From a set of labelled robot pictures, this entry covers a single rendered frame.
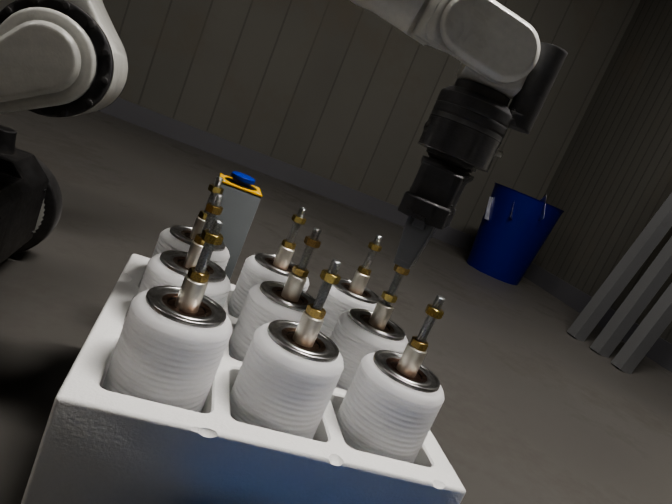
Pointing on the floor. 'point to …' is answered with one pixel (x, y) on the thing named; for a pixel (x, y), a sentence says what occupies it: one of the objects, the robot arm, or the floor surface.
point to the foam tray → (206, 443)
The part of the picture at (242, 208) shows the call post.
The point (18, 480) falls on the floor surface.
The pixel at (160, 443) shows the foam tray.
